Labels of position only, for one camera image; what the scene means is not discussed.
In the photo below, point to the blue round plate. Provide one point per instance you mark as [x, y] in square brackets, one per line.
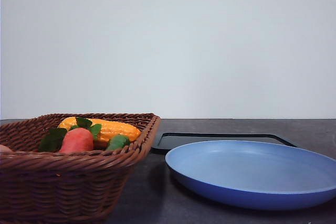
[253, 175]

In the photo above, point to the brown egg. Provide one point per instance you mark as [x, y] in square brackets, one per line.
[4, 149]

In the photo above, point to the brown wicker basket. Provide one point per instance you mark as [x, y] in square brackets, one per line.
[65, 188]

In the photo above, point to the black rectangular tray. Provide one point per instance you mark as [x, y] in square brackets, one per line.
[170, 142]

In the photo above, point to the yellow toy corn cob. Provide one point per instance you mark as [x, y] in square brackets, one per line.
[109, 128]

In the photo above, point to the green toy pepper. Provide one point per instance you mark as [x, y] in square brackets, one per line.
[118, 141]

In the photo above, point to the red toy carrot with leaves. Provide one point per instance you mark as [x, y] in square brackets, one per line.
[77, 140]

